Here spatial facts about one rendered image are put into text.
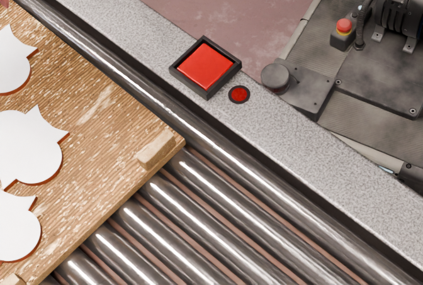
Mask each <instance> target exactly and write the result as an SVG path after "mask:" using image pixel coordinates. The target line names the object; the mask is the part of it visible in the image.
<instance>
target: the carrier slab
mask: <svg viewBox="0 0 423 285"><path fill-rule="evenodd" d="M8 24H10V25H11V28H12V32H13V35H14V36H15V37H16V38H17V39H18V40H19V41H20V42H21V43H23V44H25V45H28V46H31V47H37V48H38V50H39V52H37V53H36V54H35V55H34V56H32V58H30V59H29V60H28V61H29V63H30V65H31V77H30V80H29V82H28V83H27V85H26V86H25V87H24V88H23V89H22V90H20V91H18V92H16V93H14V94H12V95H8V96H0V112H2V111H7V110H15V111H20V112H22V113H24V114H27V112H29V111H30V110H31V109H32V108H34V107H35V106H36V105H38V106H39V108H40V112H41V115H42V118H43V119H44V120H45V121H47V122H48V123H49V124H50V125H51V126H52V127H54V128H57V129H59V130H64V131H69V133H70V136H68V137H67V138H66V139H65V140H64V141H63V142H62V143H61V144H60V145H59V147H60V149H61V151H62V153H63V156H64V161H63V165H62V168H61V170H60V172H59V173H58V174H57V175H56V176H55V177H54V178H53V179H52V180H51V181H49V182H47V183H45V184H42V185H40V186H27V185H24V184H22V183H20V182H17V183H16V184H14V185H13V186H12V187H11V188H10V189H8V190H7V191H6V193H9V194H12V195H14V196H19V197H28V196H37V198H38V199H37V201H36V203H35V205H34V207H33V208H32V210H31V213H33V214H34V215H35V216H36V217H37V219H38V220H39V222H40V224H41V226H42V239H41V242H40V244H39V246H38V248H37V249H36V251H35V252H34V253H33V254H32V255H31V256H29V257H28V258H27V259H25V260H22V261H20V262H16V263H5V262H2V264H1V266H0V284H1V283H2V282H3V281H4V280H5V279H6V278H7V277H8V276H9V275H10V274H12V273H15V274H16V275H18V276H20V277H21V278H22V279H23V280H24V281H25V282H26V285H39V284H40V283H41V282H42V281H43V280H44V279H45V278H46V277H47V276H48V275H49V274H50V273H51V272H52V271H53V270H54V269H55V268H56V267H57V266H58V265H59V264H60V263H61V262H63V261H64V260H65V259H66V258H67V257H68V256H69V255H70V254H71V253H72V252H73V251H74V250H75V249H76V248H78V246H80V244H82V243H83V241H85V239H87V238H88V237H89V236H90V235H91V234H92V233H93V232H94V231H95V230H96V229H97V228H98V227H99V226H101V225H102V224H103V223H104V222H105V221H106V220H107V219H108V218H109V217H110V216H111V215H112V214H113V213H114V212H115V211H116V210H117V209H118V208H119V207H120V206H121V205H122V204H123V203H124V202H125V201H127V200H128V199H129V198H130V197H131V196H132V195H133V194H134V193H135V192H136V191H137V190H138V189H140V188H141V187H142V186H143V185H144V184H145V183H146V182H147V181H148V180H149V179H150V178H151V177H152V176H153V175H154V174H155V173H156V172H157V171H158V170H159V169H160V168H161V167H162V166H163V165H165V164H166V163H167V162H168V161H169V160H170V159H171V158H172V157H173V156H174V155H175V154H176V153H177V152H179V151H180V150H181V149H182V148H183V147H184V146H185V145H186V142H185V139H184V138H183V137H182V136H181V135H180V134H178V133H177V132H176V131H174V130H173V129H172V128H171V127H170V126H168V125H167V124H165V123H164V122H163V121H162V120H161V119H160V118H158V117H157V116H156V115H155V114H153V113H152V112H151V111H149V110H148V109H147V108H146V107H145V106H143V105H142V104H141V103H139V102H138V101H137V100H136V99H135V98H133V97H132V96H131V95H129V93H127V92H126V91H125V90H123V89H122V88H121V87H120V86H119V85H117V84H116V83H115V82H113V81H112V80H111V79H110V78H109V77H107V76H106V75H105V74H103V73H102V72H101V71H100V70H99V69H97V68H96V67H95V66H94V65H93V64H91V63H90V62H88V61H87V60H86V59H85V58H84V57H82V56H81V55H80V54H78V53H77V52H76V51H75V50H74V49H73V48H71V47H70V46H68V44H66V43H65V42H64V41H62V40H61V39H60V38H59V37H58V36H56V35H55V34H54V33H52V32H51V31H50V30H49V29H48V28H46V27H45V26H44V25H42V24H41V23H40V22H39V21H38V20H36V19H35V18H34V17H33V16H32V15H30V14H29V13H27V12H26V11H25V10H24V9H23V8H21V7H20V6H19V5H18V4H16V3H15V2H14V1H13V0H9V8H8V9H6V8H5V7H4V6H3V5H2V4H1V3H0V31H1V30H2V29H3V28H4V27H5V26H7V25H8ZM166 129H169V130H170V131H171V132H172V133H173V134H174V138H175V141H176V144H175V146H173V148H172V149H170V151H169V152H168V153H167V154H166V155H165V156H163V158H161V159H160V160H159V161H158V162H157V163H156V164H155V165H154V166H153V167H152V168H151V169H150V170H148V171H146V170H145V169H143V168H142V167H141V166H140V164H139V162H138V160H137V156H138V155H139V154H141V153H142V152H143V151H144V150H145V149H146V148H147V147H149V146H150V144H151V143H152V142H153V141H154V140H155V139H156V138H157V137H158V136H159V135H160V134H161V133H162V132H163V131H164V130H166Z"/></svg>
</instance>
